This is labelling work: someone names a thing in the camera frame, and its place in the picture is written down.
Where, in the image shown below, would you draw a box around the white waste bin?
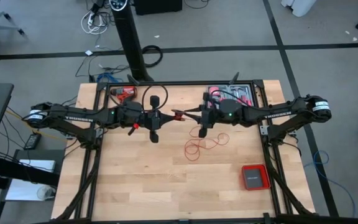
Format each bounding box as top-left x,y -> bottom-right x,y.
280,0 -> 318,18

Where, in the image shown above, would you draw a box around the black power adapter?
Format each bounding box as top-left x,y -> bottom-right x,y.
23,133 -> 42,151

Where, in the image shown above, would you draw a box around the grey tool kit case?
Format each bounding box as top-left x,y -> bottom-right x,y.
204,84 -> 256,108

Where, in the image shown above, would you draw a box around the black cabinet box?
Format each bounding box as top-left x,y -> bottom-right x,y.
133,0 -> 183,16

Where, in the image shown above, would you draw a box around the black metal table frame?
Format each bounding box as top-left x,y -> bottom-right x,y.
52,79 -> 318,224

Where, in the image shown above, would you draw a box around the thin black cables with plug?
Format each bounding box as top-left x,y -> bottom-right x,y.
75,53 -> 131,82

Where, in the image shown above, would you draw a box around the black side table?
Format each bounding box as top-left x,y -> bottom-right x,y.
0,148 -> 67,224

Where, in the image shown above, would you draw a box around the black camera cable loop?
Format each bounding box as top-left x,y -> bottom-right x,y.
141,83 -> 170,113

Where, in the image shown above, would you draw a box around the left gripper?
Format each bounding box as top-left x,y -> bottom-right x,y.
141,95 -> 177,144

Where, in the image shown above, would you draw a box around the blue cable bundle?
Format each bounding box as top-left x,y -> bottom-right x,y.
96,72 -> 121,83

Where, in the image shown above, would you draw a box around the red plastic tray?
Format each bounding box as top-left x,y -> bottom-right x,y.
241,164 -> 272,191

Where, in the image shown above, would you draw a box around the yellow cable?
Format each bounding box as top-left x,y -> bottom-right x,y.
4,108 -> 68,144

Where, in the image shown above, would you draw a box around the black tower fan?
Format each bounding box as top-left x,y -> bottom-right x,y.
109,0 -> 154,83

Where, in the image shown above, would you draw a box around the red cordless drill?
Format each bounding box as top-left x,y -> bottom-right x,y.
109,86 -> 138,105

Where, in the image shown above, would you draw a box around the long thin blue cable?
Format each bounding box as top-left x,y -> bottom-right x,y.
303,150 -> 357,217

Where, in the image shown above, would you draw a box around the red wire cord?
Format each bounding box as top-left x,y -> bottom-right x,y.
174,113 -> 231,162

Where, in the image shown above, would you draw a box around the white paper sheet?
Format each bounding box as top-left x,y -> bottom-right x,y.
18,159 -> 57,174

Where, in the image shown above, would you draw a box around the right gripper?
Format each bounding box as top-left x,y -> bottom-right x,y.
172,92 -> 221,139

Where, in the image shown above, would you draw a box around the coiled black cable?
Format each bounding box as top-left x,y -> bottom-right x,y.
141,44 -> 164,68

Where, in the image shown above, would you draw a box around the grey flat box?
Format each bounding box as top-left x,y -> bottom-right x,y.
245,168 -> 267,189

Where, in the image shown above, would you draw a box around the clear plastic cup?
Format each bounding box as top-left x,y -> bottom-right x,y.
36,185 -> 57,201

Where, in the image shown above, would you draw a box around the white power strip cables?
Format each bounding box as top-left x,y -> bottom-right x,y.
80,9 -> 109,35

